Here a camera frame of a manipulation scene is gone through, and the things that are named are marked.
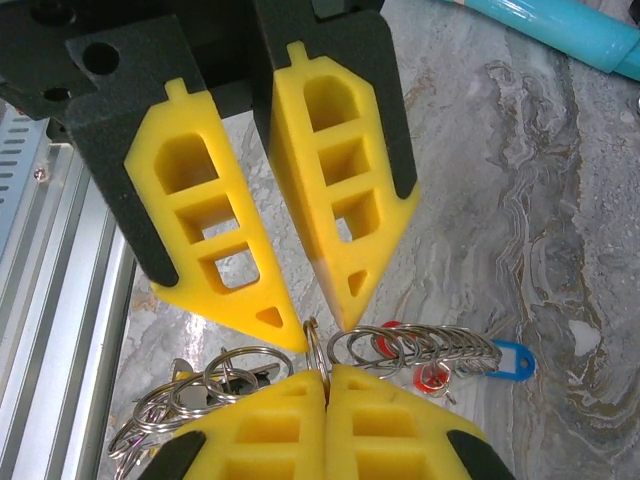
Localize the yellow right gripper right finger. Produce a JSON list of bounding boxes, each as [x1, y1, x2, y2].
[[324, 363, 516, 480]]

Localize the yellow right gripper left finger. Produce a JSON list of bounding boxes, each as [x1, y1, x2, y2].
[[137, 367, 327, 480]]

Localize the silver split key ring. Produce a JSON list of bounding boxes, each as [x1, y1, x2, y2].
[[449, 327, 504, 375], [302, 316, 332, 389], [168, 372, 231, 419], [327, 327, 376, 369], [349, 327, 407, 372], [203, 346, 295, 401]]

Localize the red plastic key tag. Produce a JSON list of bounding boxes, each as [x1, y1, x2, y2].
[[373, 319, 450, 395]]

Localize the blue plastic key tag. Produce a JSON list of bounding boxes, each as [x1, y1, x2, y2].
[[452, 339, 537, 382]]

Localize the teal plastic bottle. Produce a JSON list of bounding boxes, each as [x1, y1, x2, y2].
[[434, 0, 640, 81]]

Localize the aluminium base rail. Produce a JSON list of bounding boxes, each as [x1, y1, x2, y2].
[[0, 144, 139, 480]]

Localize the slotted grey cable duct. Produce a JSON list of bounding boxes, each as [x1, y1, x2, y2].
[[0, 107, 54, 236]]

